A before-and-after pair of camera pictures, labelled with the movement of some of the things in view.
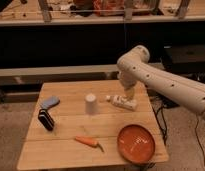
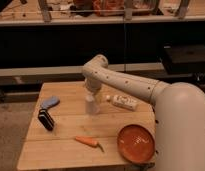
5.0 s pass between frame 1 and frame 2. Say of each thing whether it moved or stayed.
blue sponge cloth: stayed
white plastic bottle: stayed
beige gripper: moved
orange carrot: stayed
